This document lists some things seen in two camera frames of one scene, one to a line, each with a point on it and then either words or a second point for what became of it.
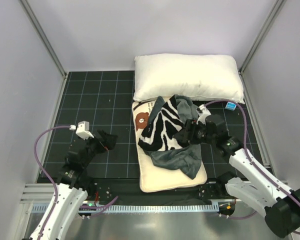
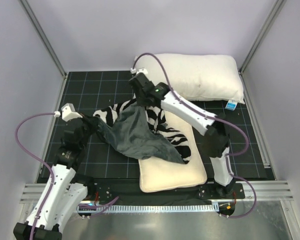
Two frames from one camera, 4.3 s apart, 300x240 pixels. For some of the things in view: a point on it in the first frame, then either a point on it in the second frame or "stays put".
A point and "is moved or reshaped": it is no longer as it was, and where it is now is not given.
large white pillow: (202, 77) stays put
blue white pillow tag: (230, 106) stays put
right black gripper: (190, 131) → (142, 100)
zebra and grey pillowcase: (166, 116) is moved or reshaped
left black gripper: (98, 144) → (90, 122)
